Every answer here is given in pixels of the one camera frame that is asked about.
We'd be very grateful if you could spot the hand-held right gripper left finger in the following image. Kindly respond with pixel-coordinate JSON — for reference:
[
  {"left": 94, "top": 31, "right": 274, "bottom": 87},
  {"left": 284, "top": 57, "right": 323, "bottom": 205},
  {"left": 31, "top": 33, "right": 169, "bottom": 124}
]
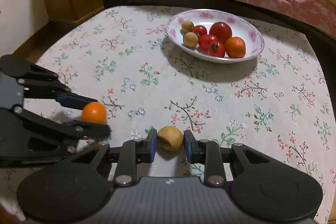
[{"left": 67, "top": 128, "right": 158, "bottom": 187}]

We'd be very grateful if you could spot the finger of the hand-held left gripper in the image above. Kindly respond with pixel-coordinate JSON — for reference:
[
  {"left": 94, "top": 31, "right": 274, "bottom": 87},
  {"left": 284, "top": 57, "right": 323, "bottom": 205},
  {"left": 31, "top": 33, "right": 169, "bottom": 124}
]
[
  {"left": 13, "top": 106, "right": 111, "bottom": 159},
  {"left": 17, "top": 63, "right": 99, "bottom": 110}
]

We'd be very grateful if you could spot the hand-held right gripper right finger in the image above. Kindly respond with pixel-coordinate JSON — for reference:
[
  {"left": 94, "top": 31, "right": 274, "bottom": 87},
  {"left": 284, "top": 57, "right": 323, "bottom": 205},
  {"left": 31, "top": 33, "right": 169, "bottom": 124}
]
[{"left": 183, "top": 130, "right": 277, "bottom": 186}]

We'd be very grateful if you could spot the orange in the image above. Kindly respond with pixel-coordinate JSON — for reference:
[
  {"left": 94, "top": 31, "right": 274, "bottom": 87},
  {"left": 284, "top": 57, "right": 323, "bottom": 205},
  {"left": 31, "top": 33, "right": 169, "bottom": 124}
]
[
  {"left": 81, "top": 102, "right": 107, "bottom": 124},
  {"left": 224, "top": 37, "right": 246, "bottom": 59}
]

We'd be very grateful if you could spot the tan longan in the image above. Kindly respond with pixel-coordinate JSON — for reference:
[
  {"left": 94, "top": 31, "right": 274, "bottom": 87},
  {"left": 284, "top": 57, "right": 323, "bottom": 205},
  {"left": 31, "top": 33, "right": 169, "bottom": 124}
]
[
  {"left": 183, "top": 32, "right": 199, "bottom": 48},
  {"left": 181, "top": 20, "right": 195, "bottom": 33},
  {"left": 157, "top": 126, "right": 184, "bottom": 151}
]

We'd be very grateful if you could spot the red tomato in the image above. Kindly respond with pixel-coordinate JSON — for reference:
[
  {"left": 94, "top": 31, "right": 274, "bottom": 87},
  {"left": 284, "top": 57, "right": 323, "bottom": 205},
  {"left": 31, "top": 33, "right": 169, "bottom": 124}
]
[
  {"left": 192, "top": 25, "right": 208, "bottom": 37},
  {"left": 209, "top": 22, "right": 233, "bottom": 44},
  {"left": 198, "top": 34, "right": 219, "bottom": 51},
  {"left": 207, "top": 42, "right": 226, "bottom": 58}
]

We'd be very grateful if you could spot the white pink-flowered plate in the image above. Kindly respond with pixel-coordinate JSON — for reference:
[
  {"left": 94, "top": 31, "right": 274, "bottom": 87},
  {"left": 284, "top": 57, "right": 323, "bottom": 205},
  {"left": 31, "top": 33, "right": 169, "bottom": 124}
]
[{"left": 165, "top": 9, "right": 265, "bottom": 64}]

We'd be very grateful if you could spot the floral white tablecloth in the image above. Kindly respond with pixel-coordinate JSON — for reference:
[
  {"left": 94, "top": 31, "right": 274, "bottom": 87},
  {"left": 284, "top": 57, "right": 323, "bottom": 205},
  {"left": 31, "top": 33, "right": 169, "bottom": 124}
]
[{"left": 0, "top": 5, "right": 336, "bottom": 224}]

